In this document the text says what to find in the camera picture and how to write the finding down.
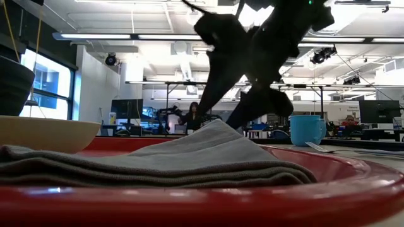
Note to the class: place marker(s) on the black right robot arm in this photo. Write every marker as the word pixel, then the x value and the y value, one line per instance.
pixel 293 15

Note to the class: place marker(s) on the yellow white bottle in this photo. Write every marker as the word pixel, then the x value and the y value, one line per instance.
pixel 112 118

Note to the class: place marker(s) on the black ceiling spotlight cluster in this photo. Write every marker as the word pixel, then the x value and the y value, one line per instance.
pixel 322 56

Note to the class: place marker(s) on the black bowl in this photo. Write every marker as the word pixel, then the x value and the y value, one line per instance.
pixel 14 88

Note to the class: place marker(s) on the large window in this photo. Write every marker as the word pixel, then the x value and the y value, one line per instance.
pixel 50 79

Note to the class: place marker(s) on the person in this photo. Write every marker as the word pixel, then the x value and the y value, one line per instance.
pixel 350 121
pixel 190 118

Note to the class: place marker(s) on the grey cloth napkin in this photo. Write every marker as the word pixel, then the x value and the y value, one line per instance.
pixel 189 157

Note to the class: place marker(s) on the overhead light bar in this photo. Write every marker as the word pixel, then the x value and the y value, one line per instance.
pixel 94 36

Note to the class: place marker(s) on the blue mug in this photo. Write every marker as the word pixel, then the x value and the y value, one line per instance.
pixel 306 130

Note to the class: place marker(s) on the black ceiling camera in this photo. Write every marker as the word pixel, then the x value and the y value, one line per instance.
pixel 110 60

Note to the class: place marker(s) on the black background monitor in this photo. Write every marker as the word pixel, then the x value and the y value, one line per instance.
pixel 378 111
pixel 126 108

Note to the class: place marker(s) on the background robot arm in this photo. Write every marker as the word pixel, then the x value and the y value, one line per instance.
pixel 167 113

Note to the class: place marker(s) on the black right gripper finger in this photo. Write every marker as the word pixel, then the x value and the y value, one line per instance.
pixel 224 75
pixel 246 107

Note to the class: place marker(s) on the cream round plate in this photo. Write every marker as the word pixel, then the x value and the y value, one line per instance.
pixel 47 132

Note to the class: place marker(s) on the red plastic tray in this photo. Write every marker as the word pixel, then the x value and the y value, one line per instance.
pixel 202 205

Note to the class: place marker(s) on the black aluminium table frame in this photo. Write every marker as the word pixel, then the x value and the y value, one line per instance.
pixel 363 144

